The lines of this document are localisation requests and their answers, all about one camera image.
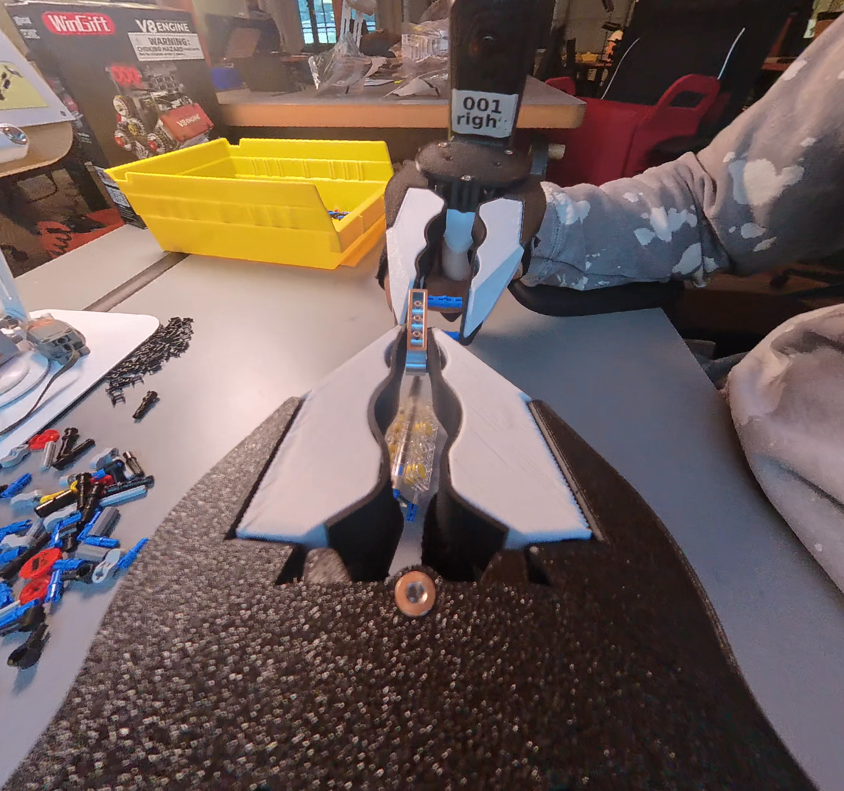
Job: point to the pile of small black pins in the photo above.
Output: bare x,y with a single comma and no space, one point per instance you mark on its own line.
151,356

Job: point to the clear toy brick engine model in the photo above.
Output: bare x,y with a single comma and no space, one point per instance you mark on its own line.
415,448

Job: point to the open instruction booklet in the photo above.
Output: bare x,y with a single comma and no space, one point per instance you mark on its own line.
20,79

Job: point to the grey desk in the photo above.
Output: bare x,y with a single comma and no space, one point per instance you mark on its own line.
264,342

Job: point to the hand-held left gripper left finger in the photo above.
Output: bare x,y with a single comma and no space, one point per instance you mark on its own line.
316,468

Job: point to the book stand with wooden shelf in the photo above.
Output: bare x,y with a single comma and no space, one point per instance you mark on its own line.
53,151

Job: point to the person in grey hoodie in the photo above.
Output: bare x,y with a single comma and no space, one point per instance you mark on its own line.
791,375

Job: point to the white tray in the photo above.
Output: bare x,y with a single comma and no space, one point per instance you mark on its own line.
112,336

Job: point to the wooden side table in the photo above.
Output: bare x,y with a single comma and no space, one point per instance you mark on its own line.
329,111

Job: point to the heap of blue toy pins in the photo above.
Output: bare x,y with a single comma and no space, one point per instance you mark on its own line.
338,214

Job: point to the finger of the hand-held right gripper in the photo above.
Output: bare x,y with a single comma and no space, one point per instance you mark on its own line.
501,250
405,243

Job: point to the black toy connector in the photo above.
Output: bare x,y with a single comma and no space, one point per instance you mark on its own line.
145,405

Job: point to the grey perforated toy plate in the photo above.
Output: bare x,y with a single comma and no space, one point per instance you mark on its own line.
417,316

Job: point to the pile of mixed toy parts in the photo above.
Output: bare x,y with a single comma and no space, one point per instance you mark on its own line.
66,527

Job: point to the black fabric panel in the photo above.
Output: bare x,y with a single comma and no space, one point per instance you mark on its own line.
692,26

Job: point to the blue storage crate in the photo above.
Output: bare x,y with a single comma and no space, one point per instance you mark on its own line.
227,77

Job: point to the grey toy motor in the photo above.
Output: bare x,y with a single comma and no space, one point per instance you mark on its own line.
59,339

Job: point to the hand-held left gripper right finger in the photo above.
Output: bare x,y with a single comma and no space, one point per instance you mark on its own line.
514,468

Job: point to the red plastic cart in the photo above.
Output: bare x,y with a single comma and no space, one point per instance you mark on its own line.
659,138

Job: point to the yellow corrugated box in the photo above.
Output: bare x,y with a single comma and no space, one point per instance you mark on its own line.
231,224

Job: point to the black toy set box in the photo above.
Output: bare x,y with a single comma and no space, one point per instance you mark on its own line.
132,79

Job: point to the crumpled printed papers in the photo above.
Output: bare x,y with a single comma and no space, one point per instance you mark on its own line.
369,59

